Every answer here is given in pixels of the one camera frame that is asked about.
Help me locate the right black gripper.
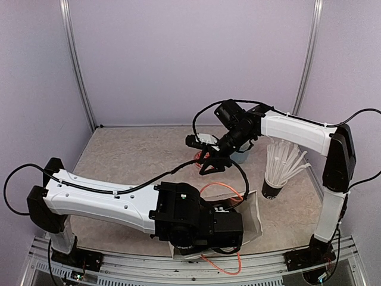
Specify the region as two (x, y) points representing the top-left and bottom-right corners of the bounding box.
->
(198, 126), (254, 174)

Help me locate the white paper takeout bag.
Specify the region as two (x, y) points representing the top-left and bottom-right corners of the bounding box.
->
(170, 182), (263, 276)

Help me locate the black cup holding straws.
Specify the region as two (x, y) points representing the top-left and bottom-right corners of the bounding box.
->
(261, 178), (287, 200)

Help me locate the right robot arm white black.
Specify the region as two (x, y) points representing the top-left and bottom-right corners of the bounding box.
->
(193, 99), (356, 265)

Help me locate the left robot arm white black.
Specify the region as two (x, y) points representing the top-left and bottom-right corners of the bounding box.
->
(27, 158), (243, 265)

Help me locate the red patterned small bowl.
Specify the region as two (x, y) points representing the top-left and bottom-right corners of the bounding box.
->
(193, 151), (210, 169)

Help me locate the blue translucent plastic cup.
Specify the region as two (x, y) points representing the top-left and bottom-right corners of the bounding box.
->
(230, 142), (251, 164)

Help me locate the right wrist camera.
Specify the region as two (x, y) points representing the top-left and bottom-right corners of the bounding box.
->
(185, 133), (219, 151)

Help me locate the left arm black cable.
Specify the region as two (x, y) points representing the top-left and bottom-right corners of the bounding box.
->
(3, 159), (249, 217)

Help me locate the right aluminium corner post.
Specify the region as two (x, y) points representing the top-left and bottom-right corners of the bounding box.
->
(292, 0), (323, 116)

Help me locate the aluminium corner post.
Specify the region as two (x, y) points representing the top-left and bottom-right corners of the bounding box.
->
(60, 0), (97, 132)
(292, 0), (323, 116)

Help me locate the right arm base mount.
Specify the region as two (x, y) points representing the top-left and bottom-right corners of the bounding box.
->
(284, 247), (336, 271)

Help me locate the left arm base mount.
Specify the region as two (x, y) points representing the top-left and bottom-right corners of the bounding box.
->
(51, 248), (104, 272)

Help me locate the aluminium front rail frame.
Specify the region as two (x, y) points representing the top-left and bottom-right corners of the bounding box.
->
(20, 235), (367, 286)

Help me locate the left aluminium corner post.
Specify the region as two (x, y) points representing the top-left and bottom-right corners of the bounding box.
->
(60, 0), (97, 132)

